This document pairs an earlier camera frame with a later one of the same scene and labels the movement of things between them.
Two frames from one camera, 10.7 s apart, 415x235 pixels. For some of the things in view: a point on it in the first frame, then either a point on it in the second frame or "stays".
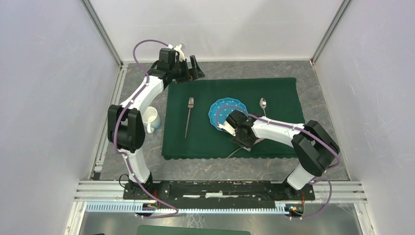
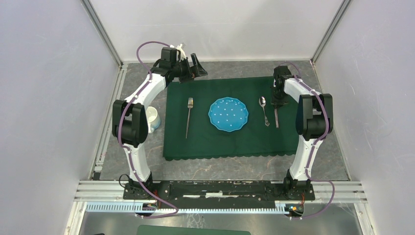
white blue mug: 150,117 stays
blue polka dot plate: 220,109 stays
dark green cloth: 188,133 stays
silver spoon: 263,104 stays
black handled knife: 244,147 to 276,117
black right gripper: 247,144 to 278,103
